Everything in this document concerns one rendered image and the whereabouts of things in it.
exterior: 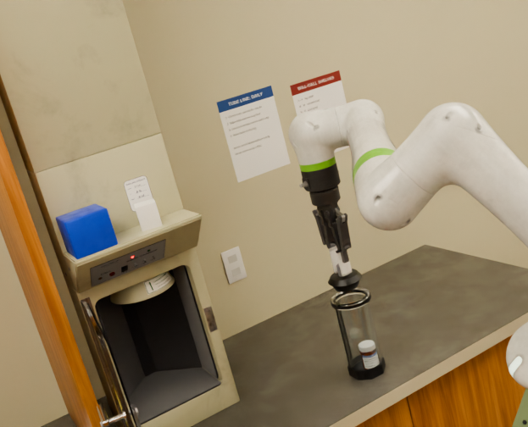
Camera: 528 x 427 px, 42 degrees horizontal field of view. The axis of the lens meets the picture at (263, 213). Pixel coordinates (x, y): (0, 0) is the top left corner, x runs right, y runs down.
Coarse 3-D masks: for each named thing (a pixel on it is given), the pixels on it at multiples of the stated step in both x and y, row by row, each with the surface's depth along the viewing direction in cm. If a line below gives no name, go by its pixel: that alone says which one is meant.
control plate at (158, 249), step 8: (144, 248) 164; (152, 248) 166; (160, 248) 169; (128, 256) 163; (136, 256) 165; (144, 256) 167; (152, 256) 169; (160, 256) 172; (104, 264) 161; (112, 264) 162; (120, 264) 164; (128, 264) 166; (136, 264) 169; (144, 264) 171; (96, 272) 161; (104, 272) 163; (120, 272) 167; (96, 280) 164; (104, 280) 166
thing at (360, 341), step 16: (336, 304) 182; (352, 304) 180; (368, 304) 183; (352, 320) 182; (368, 320) 183; (352, 336) 184; (368, 336) 184; (352, 352) 186; (368, 352) 184; (352, 368) 188; (368, 368) 186
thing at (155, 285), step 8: (168, 272) 186; (144, 280) 178; (152, 280) 179; (160, 280) 180; (168, 280) 182; (128, 288) 178; (136, 288) 178; (144, 288) 178; (152, 288) 178; (160, 288) 179; (168, 288) 181; (112, 296) 182; (120, 296) 179; (128, 296) 178; (136, 296) 177; (144, 296) 177; (152, 296) 178
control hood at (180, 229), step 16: (176, 224) 165; (192, 224) 168; (128, 240) 161; (144, 240) 162; (160, 240) 166; (176, 240) 170; (192, 240) 174; (64, 256) 163; (96, 256) 157; (112, 256) 160; (80, 272) 158; (128, 272) 169; (80, 288) 163
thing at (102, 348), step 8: (88, 312) 157; (96, 328) 146; (96, 336) 155; (104, 344) 139; (104, 352) 139; (104, 360) 154; (112, 368) 140; (112, 376) 140; (112, 384) 161; (120, 392) 142; (120, 400) 142; (120, 408) 163; (128, 416) 143; (128, 424) 148
